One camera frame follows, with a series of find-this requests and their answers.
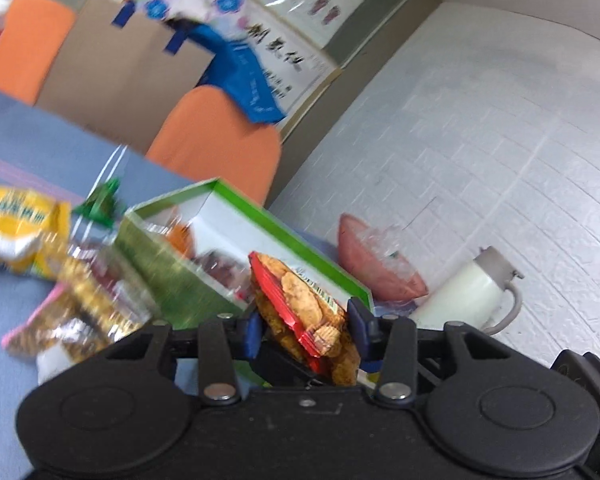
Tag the white thermos bottle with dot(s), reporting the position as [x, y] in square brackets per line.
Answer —
[465, 290]

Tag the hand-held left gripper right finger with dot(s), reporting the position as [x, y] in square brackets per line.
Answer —
[358, 326]

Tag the yellow snack packet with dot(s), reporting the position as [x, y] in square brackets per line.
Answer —
[15, 230]

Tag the pink bowl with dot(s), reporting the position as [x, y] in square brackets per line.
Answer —
[380, 272]

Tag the blue plastic bag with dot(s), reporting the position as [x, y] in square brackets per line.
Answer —
[242, 80]

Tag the blue striped tablecloth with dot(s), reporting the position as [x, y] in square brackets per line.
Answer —
[30, 160]

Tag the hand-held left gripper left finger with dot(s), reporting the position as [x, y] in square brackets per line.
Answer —
[252, 336]

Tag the orange chair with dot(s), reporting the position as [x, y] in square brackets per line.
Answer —
[220, 140]
[27, 45]

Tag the small green wrapper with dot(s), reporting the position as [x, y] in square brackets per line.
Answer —
[100, 203]

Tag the pink edged snack packet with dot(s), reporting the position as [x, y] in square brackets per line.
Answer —
[47, 332]

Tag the orange small wrapper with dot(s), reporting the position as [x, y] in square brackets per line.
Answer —
[181, 236]

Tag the wall poster with pictures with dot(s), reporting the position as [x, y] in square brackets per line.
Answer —
[325, 0]

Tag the red crisps packet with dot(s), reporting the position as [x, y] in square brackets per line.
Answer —
[300, 300]

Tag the clear plastic wrap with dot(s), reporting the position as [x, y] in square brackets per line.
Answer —
[386, 245]

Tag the green cardboard box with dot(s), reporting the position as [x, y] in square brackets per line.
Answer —
[160, 265]

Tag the dark sausage packet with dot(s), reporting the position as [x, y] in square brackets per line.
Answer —
[220, 266]

